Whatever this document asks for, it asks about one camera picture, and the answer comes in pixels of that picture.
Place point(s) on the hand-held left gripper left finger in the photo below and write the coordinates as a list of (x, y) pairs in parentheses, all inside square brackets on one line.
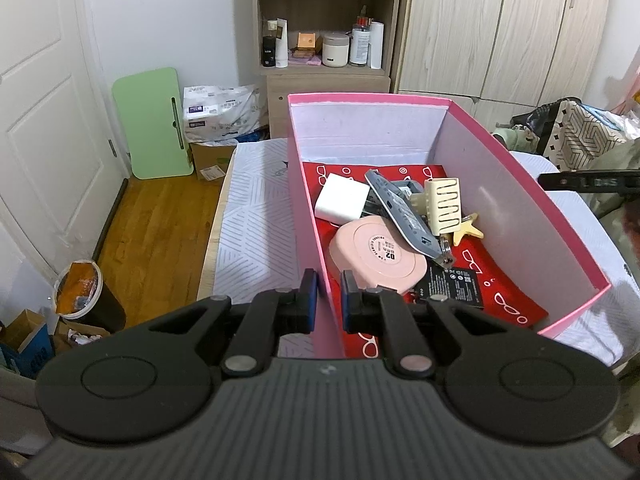
[(310, 300)]

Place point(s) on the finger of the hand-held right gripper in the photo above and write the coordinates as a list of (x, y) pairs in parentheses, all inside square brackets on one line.
[(590, 181)]

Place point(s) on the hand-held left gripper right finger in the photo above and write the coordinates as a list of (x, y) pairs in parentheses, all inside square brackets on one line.
[(347, 300)]

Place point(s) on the pink round case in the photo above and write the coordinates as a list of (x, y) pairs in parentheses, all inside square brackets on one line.
[(375, 255)]

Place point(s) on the pink cardboard box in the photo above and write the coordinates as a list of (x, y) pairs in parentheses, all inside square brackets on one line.
[(500, 185)]

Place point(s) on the grey labelled device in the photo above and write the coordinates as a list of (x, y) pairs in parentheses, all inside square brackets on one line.
[(400, 215), (407, 189)]

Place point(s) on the white charger plug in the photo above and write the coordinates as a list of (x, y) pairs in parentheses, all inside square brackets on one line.
[(340, 197)]

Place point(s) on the black battery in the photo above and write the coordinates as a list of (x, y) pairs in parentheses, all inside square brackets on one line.
[(450, 285)]

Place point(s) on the cream claw hair clip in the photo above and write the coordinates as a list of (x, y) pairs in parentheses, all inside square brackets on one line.
[(442, 205)]

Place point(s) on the geometric patterned bag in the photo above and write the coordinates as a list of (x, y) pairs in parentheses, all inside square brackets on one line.
[(585, 130)]

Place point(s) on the black bag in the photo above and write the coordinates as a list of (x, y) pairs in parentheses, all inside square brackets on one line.
[(537, 117)]

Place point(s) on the green cloth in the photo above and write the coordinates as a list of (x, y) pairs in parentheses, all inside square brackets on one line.
[(515, 139)]

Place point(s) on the yellow star hair clip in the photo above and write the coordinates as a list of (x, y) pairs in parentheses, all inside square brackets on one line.
[(467, 230)]

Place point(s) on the red printed box liner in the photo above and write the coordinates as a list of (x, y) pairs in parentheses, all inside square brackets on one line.
[(500, 285)]

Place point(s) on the brown cardboard box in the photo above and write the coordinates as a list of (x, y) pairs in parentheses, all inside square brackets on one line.
[(210, 160)]

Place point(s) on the wooden wardrobe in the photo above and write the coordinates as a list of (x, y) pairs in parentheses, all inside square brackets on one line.
[(500, 30)]

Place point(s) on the white plastic package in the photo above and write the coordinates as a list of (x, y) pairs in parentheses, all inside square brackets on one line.
[(220, 110)]

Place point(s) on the wooden shelf cabinet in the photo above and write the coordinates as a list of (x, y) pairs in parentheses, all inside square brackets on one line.
[(325, 90)]

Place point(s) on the black trash bin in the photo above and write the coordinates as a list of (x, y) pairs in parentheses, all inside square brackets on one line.
[(95, 305)]

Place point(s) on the green folding board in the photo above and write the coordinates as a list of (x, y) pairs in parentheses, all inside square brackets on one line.
[(152, 125)]

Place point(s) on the pink flat packet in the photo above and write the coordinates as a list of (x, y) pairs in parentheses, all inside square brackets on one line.
[(305, 60)]

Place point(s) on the white jar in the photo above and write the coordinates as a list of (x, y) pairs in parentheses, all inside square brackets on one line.
[(335, 50)]

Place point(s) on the black bottle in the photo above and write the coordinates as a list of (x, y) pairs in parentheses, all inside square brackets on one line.
[(268, 52)]

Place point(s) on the plain white bottle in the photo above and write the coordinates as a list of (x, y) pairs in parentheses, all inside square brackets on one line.
[(376, 45)]

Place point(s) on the white tube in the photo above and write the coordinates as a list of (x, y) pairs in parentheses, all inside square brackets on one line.
[(281, 45)]

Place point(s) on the orange box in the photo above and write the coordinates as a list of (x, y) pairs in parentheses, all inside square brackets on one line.
[(306, 42)]

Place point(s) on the red-capped white bottle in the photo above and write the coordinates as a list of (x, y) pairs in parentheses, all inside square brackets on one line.
[(360, 42)]

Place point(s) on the blue cardboard box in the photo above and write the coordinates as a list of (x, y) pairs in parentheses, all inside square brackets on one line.
[(25, 345)]

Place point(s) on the white door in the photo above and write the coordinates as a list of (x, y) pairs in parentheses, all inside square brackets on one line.
[(40, 110)]

